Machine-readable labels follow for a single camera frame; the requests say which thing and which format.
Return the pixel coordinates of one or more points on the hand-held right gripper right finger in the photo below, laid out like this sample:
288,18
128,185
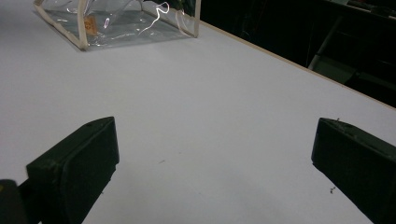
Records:
358,161

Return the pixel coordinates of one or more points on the white-legged desk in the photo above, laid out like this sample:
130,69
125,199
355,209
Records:
325,46

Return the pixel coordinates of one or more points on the transparent bag with beige trim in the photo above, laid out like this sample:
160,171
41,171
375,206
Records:
124,28

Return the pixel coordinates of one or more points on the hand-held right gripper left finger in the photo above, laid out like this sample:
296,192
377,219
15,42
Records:
77,168

